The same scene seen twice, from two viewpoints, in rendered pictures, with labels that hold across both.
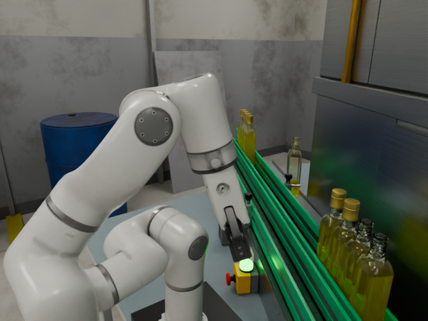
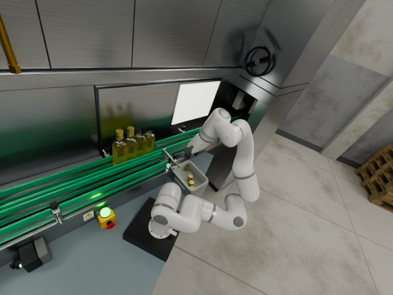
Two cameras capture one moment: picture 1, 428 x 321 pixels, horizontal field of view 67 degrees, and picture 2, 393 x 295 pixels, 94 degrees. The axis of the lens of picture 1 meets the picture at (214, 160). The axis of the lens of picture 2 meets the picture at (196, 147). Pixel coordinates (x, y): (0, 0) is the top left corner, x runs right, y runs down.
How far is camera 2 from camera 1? 1.08 m
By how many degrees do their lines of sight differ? 110
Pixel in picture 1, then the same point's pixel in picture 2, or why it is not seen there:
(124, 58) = not seen: outside the picture
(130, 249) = (200, 202)
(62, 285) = not seen: hidden behind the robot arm
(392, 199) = (114, 118)
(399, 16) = (70, 19)
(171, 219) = (173, 196)
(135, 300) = (144, 281)
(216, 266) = (87, 249)
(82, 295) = not seen: hidden behind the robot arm
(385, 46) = (62, 40)
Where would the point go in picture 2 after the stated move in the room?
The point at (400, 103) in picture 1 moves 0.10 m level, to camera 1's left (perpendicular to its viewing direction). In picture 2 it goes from (103, 76) to (110, 87)
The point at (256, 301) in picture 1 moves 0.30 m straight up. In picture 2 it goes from (116, 211) to (116, 177)
